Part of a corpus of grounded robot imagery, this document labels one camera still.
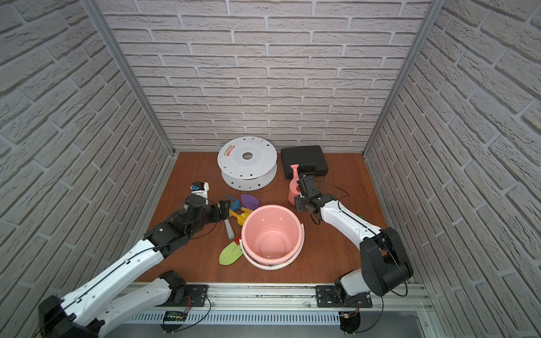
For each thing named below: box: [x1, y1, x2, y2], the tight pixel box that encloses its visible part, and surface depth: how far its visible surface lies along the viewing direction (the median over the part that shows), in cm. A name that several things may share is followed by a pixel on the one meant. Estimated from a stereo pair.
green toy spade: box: [218, 241, 244, 266], surface depth 85 cm
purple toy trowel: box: [240, 193, 260, 211], surface depth 100 cm
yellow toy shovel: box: [229, 207, 253, 227], surface depth 96 cm
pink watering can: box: [288, 164, 301, 206], surface depth 92 cm
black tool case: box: [281, 145, 329, 179], surface depth 113 cm
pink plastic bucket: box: [239, 204, 306, 271], surface depth 77 cm
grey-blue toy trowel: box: [224, 214, 235, 240], surface depth 89 cm
